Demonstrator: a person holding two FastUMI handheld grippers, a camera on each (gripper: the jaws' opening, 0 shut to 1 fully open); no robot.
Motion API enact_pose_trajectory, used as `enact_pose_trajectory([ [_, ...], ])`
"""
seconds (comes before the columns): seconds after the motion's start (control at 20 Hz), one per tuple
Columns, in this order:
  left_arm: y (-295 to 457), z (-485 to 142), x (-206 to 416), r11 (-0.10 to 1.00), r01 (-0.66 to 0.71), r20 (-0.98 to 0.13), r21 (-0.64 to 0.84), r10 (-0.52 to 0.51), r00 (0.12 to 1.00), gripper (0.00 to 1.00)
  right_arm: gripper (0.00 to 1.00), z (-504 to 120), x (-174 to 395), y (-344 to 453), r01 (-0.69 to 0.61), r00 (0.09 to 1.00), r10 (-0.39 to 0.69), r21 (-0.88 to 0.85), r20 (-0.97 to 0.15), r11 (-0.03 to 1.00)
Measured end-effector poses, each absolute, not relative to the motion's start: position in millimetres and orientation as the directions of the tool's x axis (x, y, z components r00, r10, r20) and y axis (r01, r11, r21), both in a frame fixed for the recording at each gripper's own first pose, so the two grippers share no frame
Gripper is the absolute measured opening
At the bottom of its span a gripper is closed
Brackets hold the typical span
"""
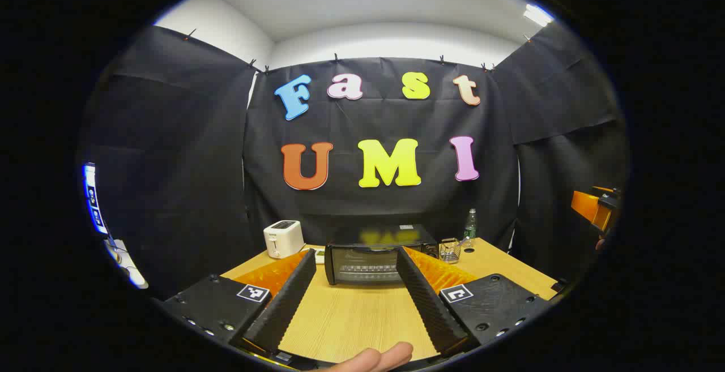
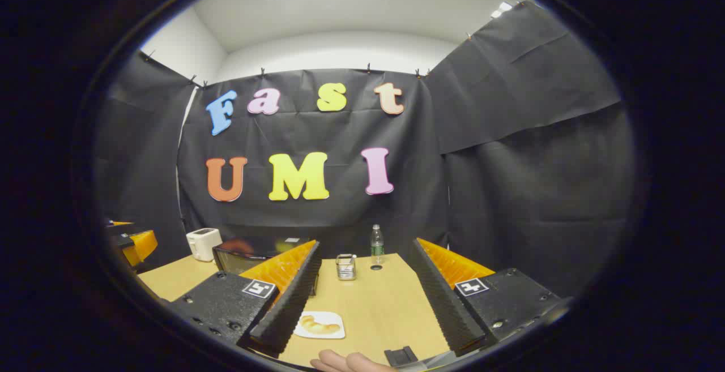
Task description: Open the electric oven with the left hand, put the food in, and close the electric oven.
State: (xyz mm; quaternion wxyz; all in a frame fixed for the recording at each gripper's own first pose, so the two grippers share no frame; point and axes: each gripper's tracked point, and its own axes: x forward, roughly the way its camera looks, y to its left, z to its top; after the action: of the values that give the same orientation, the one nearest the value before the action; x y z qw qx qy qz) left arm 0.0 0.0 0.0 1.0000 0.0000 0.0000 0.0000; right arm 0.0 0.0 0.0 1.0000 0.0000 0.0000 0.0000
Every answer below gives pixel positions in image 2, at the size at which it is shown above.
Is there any white square plate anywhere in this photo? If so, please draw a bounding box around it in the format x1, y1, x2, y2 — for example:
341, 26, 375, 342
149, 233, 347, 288
293, 311, 346, 340

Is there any black backdrop cloth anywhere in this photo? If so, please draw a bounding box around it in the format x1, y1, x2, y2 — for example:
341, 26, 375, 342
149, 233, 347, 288
93, 1, 638, 299

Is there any golden croissant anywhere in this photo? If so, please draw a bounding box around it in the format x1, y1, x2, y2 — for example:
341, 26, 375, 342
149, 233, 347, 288
300, 315, 342, 335

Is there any metal mesh holder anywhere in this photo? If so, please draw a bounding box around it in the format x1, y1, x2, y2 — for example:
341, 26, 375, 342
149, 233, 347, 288
336, 254, 357, 281

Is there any black electric oven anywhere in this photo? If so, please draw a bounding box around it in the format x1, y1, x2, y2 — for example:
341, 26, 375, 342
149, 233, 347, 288
212, 236, 312, 276

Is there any white toaster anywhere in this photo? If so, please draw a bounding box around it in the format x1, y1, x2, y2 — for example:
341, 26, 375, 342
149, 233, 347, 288
186, 228, 223, 262

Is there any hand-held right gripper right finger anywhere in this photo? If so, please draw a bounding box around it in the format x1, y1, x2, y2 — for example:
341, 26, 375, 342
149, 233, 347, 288
407, 238, 572, 358

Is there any clear plastic water bottle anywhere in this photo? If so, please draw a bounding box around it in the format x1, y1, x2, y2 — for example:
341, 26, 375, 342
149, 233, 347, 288
370, 224, 385, 265

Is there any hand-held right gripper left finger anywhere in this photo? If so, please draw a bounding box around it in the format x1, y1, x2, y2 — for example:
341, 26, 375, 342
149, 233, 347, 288
169, 240, 322, 357

